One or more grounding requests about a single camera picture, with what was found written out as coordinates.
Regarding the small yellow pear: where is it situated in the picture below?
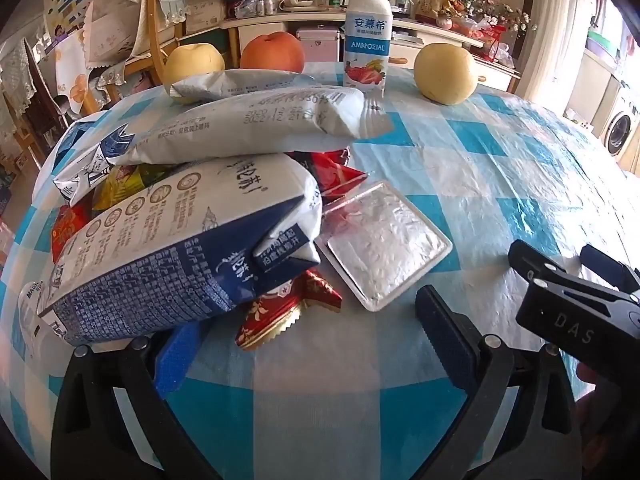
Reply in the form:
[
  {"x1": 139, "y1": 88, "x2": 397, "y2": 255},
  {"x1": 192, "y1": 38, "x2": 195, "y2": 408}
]
[{"x1": 413, "y1": 42, "x2": 479, "y2": 106}]

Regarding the red orange snack wrapper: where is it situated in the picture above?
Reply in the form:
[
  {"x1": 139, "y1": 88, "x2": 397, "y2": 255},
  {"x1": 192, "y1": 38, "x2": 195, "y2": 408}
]
[{"x1": 50, "y1": 204, "x2": 96, "y2": 266}]

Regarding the red gold candy wrapper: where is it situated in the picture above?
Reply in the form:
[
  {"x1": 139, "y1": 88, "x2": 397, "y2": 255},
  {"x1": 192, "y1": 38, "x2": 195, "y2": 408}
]
[{"x1": 235, "y1": 269, "x2": 344, "y2": 352}]

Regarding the silver foil tray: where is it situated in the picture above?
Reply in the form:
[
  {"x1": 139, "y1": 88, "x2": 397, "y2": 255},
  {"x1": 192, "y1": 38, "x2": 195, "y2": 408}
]
[{"x1": 314, "y1": 180, "x2": 454, "y2": 314}]

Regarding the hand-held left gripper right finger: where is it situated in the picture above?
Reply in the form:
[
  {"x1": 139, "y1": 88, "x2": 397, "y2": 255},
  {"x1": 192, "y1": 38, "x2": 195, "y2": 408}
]
[{"x1": 400, "y1": 285, "x2": 583, "y2": 480}]

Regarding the white blue milk carton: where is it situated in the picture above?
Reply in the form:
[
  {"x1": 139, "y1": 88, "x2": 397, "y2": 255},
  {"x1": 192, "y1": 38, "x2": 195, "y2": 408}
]
[
  {"x1": 39, "y1": 154, "x2": 323, "y2": 347},
  {"x1": 54, "y1": 87, "x2": 393, "y2": 207}
]

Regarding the flower bouquet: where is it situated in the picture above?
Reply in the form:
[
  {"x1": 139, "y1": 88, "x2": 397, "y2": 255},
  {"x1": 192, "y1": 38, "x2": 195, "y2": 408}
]
[{"x1": 459, "y1": 0, "x2": 532, "y2": 36}]

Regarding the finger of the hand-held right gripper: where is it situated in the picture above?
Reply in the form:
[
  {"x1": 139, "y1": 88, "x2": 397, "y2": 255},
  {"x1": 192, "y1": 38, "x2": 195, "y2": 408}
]
[
  {"x1": 508, "y1": 240, "x2": 640, "y2": 361},
  {"x1": 580, "y1": 245, "x2": 640, "y2": 293}
]

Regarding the cream curtain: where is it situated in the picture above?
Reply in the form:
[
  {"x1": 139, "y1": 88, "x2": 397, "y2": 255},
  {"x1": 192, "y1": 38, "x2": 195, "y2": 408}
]
[{"x1": 517, "y1": 0, "x2": 603, "y2": 102}]

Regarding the golden ornament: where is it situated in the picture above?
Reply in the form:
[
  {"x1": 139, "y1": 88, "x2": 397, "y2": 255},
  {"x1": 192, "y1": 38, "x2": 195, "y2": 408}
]
[{"x1": 414, "y1": 0, "x2": 454, "y2": 24}]

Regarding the white cardboard box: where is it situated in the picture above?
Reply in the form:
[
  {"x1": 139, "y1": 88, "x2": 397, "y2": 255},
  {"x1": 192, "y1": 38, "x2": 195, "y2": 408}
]
[{"x1": 185, "y1": 0, "x2": 229, "y2": 36}]

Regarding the small silver snack bag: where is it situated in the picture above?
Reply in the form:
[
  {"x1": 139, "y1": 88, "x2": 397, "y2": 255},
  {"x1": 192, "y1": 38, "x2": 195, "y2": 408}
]
[{"x1": 169, "y1": 71, "x2": 317, "y2": 106}]

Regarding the pink storage box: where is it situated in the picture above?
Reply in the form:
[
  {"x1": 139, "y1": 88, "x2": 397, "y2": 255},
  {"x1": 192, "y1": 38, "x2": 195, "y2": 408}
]
[{"x1": 296, "y1": 29, "x2": 342, "y2": 64}]

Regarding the cream cabinet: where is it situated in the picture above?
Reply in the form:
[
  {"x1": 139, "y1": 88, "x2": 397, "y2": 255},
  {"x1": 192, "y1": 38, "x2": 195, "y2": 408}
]
[{"x1": 220, "y1": 7, "x2": 522, "y2": 92}]

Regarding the red apple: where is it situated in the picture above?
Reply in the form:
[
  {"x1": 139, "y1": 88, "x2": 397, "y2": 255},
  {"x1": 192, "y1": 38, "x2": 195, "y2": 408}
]
[{"x1": 239, "y1": 31, "x2": 306, "y2": 75}]

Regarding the white blue yogurt bottle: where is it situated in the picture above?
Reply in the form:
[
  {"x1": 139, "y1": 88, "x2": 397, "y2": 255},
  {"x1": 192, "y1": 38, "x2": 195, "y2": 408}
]
[{"x1": 343, "y1": 0, "x2": 391, "y2": 99}]

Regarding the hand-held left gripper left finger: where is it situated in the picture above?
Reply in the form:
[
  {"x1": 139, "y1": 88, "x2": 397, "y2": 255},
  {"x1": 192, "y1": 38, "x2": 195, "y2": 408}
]
[{"x1": 50, "y1": 320, "x2": 241, "y2": 480}]

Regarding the dark wooden chair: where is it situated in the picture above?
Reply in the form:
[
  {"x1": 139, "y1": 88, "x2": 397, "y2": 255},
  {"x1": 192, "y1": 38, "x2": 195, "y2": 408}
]
[{"x1": 22, "y1": 42, "x2": 69, "y2": 158}]

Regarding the large yellow pear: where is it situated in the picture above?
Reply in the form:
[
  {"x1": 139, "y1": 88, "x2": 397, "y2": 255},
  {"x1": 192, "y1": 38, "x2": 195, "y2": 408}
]
[{"x1": 163, "y1": 42, "x2": 226, "y2": 105}]

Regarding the purple plastic basin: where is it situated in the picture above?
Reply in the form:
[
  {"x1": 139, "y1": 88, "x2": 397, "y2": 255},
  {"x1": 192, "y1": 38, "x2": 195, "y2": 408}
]
[{"x1": 585, "y1": 30, "x2": 627, "y2": 62}]

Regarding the light wooden chair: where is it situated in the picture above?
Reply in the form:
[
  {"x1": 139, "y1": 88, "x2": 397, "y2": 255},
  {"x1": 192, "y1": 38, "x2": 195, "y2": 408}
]
[{"x1": 117, "y1": 0, "x2": 188, "y2": 93}]

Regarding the yellow green snack wrapper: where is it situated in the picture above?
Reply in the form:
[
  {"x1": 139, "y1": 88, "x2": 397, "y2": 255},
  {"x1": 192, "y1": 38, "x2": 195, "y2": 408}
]
[{"x1": 91, "y1": 164, "x2": 168, "y2": 212}]

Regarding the person's right hand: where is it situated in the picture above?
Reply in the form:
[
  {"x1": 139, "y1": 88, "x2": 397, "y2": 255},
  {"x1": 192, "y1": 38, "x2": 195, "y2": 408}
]
[{"x1": 575, "y1": 359, "x2": 640, "y2": 411}]

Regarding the washing machine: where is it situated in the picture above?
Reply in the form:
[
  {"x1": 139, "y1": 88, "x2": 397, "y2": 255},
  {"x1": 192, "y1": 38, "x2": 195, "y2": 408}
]
[{"x1": 602, "y1": 84, "x2": 640, "y2": 162}]

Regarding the blue checked tablecloth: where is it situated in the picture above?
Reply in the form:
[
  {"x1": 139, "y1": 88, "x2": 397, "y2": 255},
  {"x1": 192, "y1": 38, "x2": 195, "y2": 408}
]
[{"x1": 0, "y1": 60, "x2": 640, "y2": 480}]

